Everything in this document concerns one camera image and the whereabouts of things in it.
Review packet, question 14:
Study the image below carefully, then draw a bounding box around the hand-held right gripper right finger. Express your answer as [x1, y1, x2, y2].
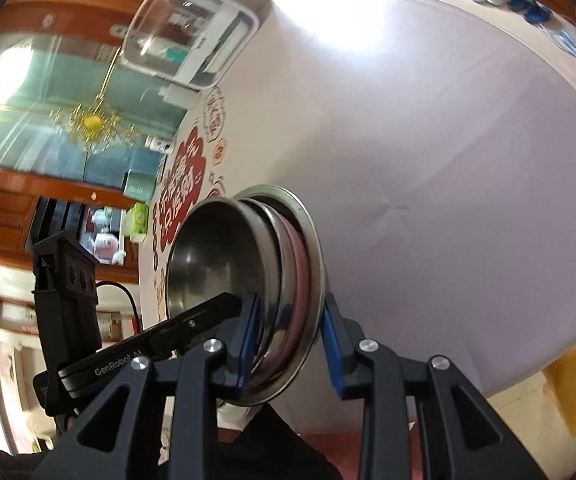
[322, 292, 549, 480]

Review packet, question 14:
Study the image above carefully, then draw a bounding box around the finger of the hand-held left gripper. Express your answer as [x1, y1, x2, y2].
[142, 292, 243, 359]

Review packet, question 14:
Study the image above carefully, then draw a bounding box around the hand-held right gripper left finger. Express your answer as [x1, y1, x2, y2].
[32, 292, 263, 480]

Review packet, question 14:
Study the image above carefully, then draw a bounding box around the medium steel bowl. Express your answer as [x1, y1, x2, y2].
[238, 199, 295, 376]

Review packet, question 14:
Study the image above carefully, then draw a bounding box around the large steel bowl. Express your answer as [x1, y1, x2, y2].
[218, 185, 327, 407]

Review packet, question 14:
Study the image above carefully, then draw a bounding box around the small steel bowl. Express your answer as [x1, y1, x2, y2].
[165, 197, 269, 323]

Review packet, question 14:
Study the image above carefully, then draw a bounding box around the pink plush toy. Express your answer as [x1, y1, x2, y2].
[85, 207, 126, 266]

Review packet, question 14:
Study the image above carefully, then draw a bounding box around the green tissue box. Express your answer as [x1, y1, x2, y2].
[126, 204, 149, 242]

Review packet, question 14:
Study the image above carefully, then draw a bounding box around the teal canister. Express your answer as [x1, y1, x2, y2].
[122, 170, 161, 201]

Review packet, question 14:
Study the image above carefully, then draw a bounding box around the gold chandelier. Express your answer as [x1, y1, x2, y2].
[50, 92, 141, 153]

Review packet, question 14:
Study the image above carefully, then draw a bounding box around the printed pink tablecloth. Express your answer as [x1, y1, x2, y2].
[135, 0, 576, 436]

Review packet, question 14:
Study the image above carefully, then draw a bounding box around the white squeeze bottle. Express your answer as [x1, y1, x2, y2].
[159, 84, 201, 109]

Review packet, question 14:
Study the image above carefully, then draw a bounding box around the white dish cabinet appliance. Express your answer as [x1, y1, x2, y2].
[120, 0, 261, 92]

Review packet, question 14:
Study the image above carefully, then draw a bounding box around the black cable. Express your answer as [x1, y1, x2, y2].
[95, 282, 143, 333]

